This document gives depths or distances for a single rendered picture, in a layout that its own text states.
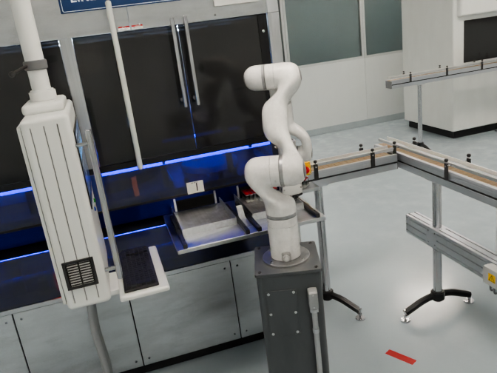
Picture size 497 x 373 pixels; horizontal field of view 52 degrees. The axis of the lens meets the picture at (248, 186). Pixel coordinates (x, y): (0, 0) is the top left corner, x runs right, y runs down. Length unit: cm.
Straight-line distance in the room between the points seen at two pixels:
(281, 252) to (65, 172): 86
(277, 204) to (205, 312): 110
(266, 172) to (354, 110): 623
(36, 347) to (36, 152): 124
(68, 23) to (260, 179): 111
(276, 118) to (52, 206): 89
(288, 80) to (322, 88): 578
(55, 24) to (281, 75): 101
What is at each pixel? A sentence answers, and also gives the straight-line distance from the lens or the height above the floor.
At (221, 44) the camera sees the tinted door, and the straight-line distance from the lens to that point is 252.
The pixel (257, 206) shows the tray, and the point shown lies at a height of 88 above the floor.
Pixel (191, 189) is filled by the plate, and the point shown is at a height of 101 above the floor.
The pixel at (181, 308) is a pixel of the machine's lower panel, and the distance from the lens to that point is 282.
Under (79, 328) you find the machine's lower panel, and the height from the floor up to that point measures 41.
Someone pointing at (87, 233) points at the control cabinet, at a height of 110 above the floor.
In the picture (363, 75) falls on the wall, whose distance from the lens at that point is 807.
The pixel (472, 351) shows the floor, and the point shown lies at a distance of 304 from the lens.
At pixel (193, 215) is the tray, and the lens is 259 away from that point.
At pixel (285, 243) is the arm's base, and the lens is 199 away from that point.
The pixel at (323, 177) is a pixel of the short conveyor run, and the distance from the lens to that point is 291.
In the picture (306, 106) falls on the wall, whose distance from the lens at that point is 771.
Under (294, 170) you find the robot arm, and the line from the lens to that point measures 188.
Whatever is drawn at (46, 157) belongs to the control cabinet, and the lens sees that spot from 194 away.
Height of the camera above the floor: 178
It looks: 18 degrees down
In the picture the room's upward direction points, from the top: 7 degrees counter-clockwise
